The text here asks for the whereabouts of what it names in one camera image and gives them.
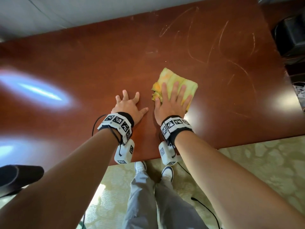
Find person's left hand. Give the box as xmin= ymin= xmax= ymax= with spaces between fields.
xmin=111 ymin=90 xmax=149 ymax=126

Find person's right hand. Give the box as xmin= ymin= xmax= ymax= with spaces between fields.
xmin=154 ymin=81 xmax=193 ymax=126

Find yellow cleaning cloth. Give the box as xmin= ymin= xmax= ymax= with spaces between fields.
xmin=151 ymin=67 xmax=199 ymax=112

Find steel electric kettle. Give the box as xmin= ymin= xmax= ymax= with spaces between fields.
xmin=273 ymin=15 xmax=305 ymax=65

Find person's left forearm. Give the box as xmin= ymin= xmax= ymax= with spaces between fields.
xmin=0 ymin=128 xmax=121 ymax=229

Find person's right forearm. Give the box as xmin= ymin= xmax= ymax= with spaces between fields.
xmin=175 ymin=131 xmax=305 ymax=229

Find red-brown wooden table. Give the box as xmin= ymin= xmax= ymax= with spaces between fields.
xmin=0 ymin=0 xmax=305 ymax=172

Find white sneaker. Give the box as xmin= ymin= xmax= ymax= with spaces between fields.
xmin=134 ymin=161 xmax=147 ymax=174
xmin=161 ymin=166 xmax=174 ymax=184

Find light grey trousers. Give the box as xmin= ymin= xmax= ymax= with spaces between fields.
xmin=121 ymin=171 xmax=210 ymax=229

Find black grey sleeve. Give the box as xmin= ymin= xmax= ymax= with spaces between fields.
xmin=0 ymin=165 xmax=45 ymax=197

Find low wooden television stand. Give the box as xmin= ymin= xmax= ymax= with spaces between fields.
xmin=260 ymin=0 xmax=305 ymax=112

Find left wrist marker strap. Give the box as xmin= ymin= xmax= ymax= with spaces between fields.
xmin=97 ymin=112 xmax=135 ymax=145

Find wrist marker strap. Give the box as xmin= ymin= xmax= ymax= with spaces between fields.
xmin=97 ymin=112 xmax=135 ymax=145
xmin=160 ymin=115 xmax=194 ymax=147

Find right wrist marker strap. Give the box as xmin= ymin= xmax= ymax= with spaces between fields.
xmin=160 ymin=115 xmax=194 ymax=147

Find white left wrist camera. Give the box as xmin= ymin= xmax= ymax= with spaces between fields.
xmin=114 ymin=138 xmax=135 ymax=165

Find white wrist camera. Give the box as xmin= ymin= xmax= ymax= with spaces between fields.
xmin=114 ymin=138 xmax=135 ymax=165
xmin=158 ymin=141 xmax=179 ymax=166

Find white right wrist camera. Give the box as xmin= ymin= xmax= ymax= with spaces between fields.
xmin=158 ymin=141 xmax=179 ymax=166

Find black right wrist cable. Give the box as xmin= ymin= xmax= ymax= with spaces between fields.
xmin=177 ymin=162 xmax=191 ymax=176

